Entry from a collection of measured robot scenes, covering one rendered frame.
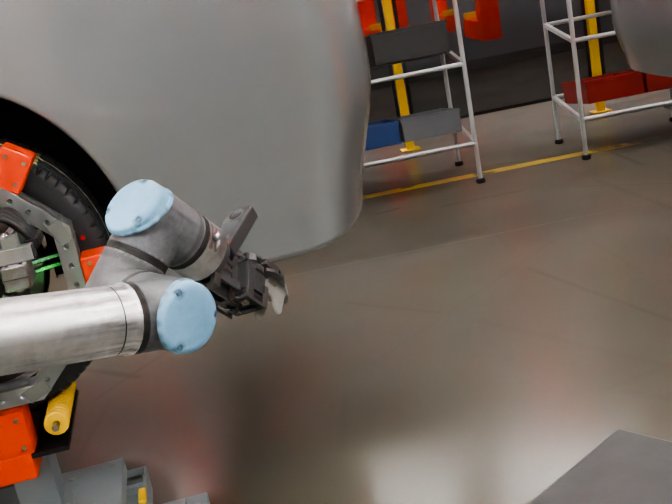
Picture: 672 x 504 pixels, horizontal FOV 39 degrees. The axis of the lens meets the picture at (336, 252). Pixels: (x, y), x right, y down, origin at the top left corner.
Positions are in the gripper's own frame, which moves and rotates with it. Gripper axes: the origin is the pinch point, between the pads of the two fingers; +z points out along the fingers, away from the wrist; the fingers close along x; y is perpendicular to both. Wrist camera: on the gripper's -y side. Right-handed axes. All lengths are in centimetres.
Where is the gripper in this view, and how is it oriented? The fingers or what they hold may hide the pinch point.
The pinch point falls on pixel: (281, 294)
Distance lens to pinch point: 155.8
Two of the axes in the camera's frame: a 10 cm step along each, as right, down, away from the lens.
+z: 5.1, 4.2, 7.5
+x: 8.6, -2.6, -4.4
